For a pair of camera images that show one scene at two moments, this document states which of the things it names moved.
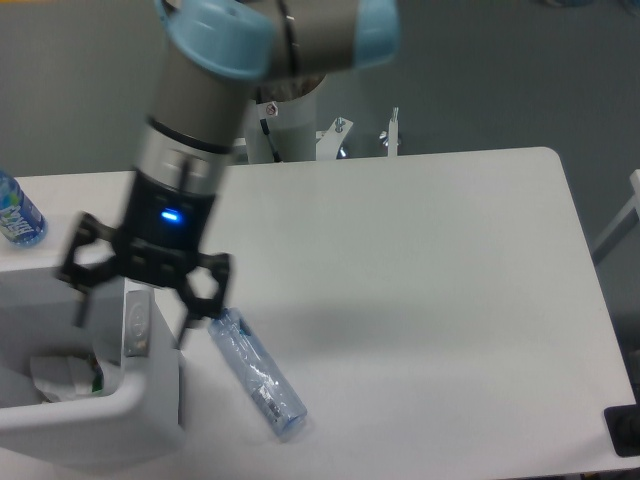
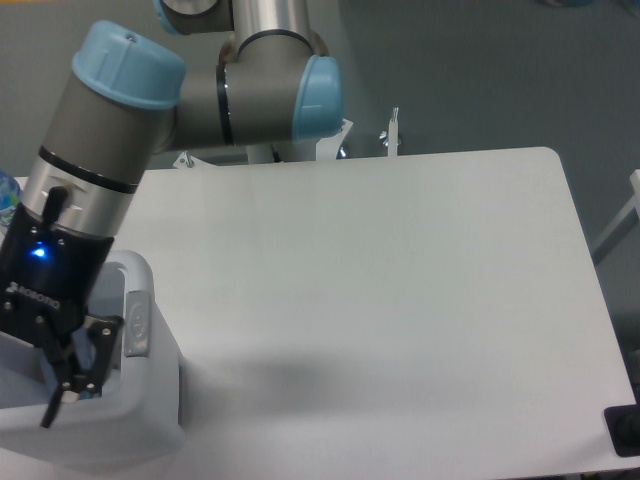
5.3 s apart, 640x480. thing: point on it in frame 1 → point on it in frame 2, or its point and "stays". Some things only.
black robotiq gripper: (157, 242) → (51, 272)
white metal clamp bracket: (329, 141) stays
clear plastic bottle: (258, 375) → (84, 353)
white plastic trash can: (136, 419) stays
